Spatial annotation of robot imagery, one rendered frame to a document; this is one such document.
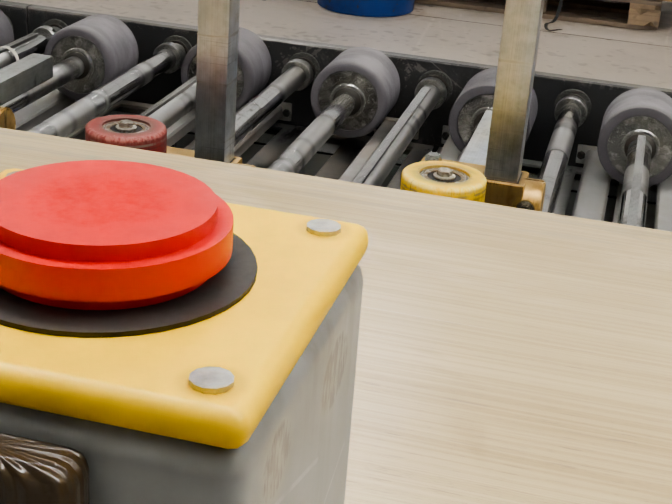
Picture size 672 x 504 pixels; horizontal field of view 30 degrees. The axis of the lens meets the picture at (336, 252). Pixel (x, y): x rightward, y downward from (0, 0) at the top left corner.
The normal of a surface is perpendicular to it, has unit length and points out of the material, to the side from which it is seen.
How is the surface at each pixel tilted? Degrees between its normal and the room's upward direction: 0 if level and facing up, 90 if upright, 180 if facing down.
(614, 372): 0
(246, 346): 0
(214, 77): 90
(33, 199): 0
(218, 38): 90
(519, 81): 90
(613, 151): 90
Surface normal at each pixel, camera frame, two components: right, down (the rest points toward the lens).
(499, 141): -0.26, 0.37
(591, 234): 0.07, -0.92
